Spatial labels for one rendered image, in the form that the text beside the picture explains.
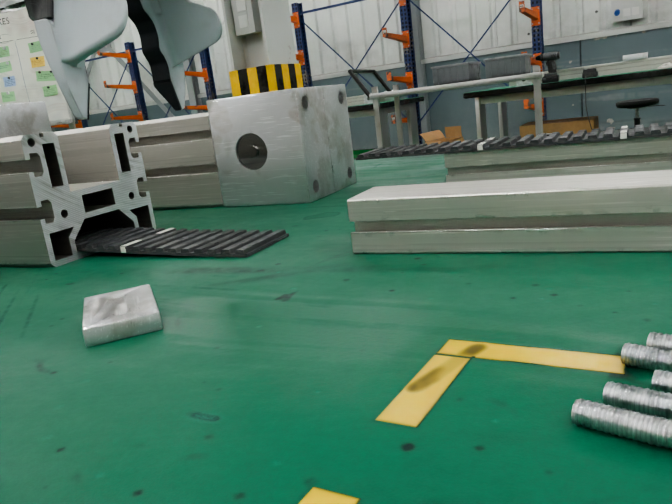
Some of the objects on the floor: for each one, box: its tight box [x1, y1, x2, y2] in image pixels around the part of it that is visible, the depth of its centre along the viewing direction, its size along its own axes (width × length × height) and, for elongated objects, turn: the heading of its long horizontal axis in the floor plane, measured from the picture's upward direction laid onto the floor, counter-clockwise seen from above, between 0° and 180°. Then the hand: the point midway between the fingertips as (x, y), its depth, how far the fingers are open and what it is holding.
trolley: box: [348, 53, 543, 148], centre depth 356 cm, size 103×55×101 cm, turn 98°
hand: (124, 99), depth 40 cm, fingers open, 8 cm apart
